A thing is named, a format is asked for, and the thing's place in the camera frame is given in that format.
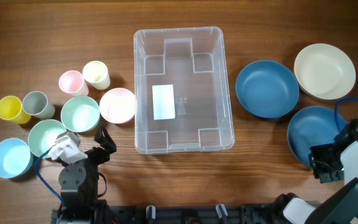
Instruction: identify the dark blue plate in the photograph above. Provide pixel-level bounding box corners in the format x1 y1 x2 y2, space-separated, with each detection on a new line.
235 60 300 119
287 106 339 167

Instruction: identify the light blue bowl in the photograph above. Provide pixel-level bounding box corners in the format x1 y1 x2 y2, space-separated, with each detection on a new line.
0 138 34 179

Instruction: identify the cream plate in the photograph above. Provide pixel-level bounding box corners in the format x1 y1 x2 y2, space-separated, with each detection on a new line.
293 44 356 100

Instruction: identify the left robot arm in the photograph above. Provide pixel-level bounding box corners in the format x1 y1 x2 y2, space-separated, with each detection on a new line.
48 123 119 223

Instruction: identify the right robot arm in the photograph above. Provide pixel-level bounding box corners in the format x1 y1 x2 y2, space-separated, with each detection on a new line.
267 119 358 224

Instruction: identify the clear plastic storage container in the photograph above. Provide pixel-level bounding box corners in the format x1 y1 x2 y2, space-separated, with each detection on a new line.
134 26 235 154

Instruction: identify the mint green bowl right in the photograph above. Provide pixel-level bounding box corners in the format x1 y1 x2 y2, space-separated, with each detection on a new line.
60 96 101 133

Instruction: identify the mint green bowl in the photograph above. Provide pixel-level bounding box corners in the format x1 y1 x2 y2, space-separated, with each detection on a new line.
27 119 67 157
60 96 101 133

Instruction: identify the pink plastic bowl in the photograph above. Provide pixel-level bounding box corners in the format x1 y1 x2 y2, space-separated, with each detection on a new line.
99 88 135 124

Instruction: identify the mint green bowl left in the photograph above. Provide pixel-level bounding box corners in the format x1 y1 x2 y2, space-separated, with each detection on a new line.
27 119 67 157

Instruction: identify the pink plastic cup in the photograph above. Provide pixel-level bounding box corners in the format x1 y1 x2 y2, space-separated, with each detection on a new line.
58 70 89 96

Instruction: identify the cream plastic cup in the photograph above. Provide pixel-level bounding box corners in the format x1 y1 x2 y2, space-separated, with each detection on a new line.
82 61 111 90

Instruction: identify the white paper label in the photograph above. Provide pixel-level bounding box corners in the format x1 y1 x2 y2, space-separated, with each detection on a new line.
152 85 175 120

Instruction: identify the grey plastic cup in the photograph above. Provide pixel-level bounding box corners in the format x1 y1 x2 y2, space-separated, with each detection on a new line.
22 91 55 119

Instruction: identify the yellow plastic cup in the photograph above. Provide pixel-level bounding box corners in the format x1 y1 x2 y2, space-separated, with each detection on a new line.
0 96 31 124

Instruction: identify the left blue cable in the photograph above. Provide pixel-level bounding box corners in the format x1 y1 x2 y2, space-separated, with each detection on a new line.
35 149 65 205

